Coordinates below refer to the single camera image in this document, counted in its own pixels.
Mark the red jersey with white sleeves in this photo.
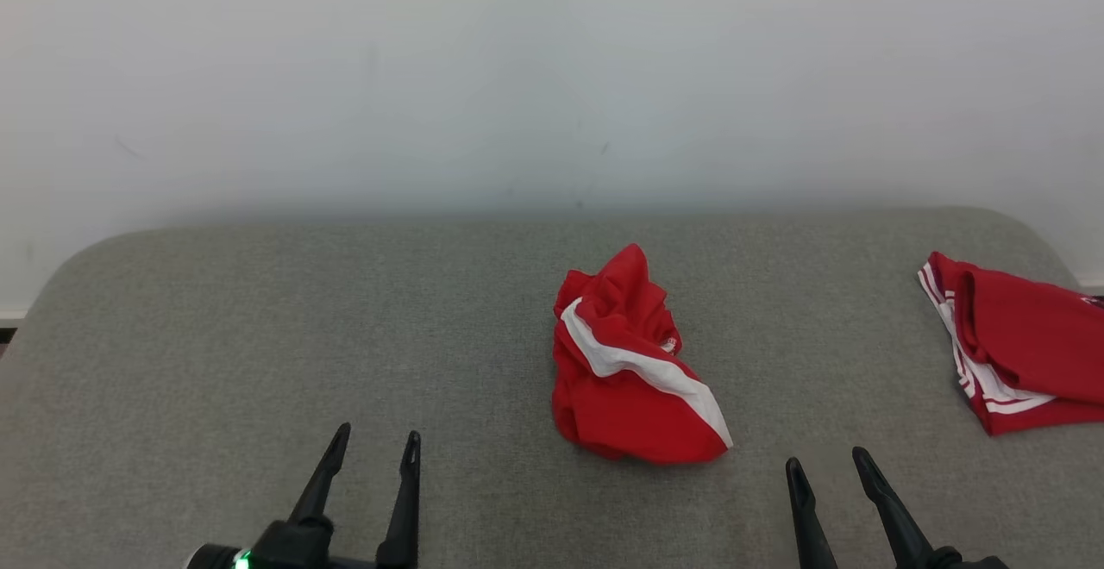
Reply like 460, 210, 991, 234
917, 250, 1104, 437

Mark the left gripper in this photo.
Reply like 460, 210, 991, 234
185, 422, 423, 569

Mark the red Bulls jersey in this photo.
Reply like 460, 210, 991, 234
552, 243, 735, 466

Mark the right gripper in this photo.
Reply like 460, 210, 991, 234
784, 445, 1013, 569

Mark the grey fabric sofa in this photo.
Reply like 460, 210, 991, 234
0, 206, 1104, 569

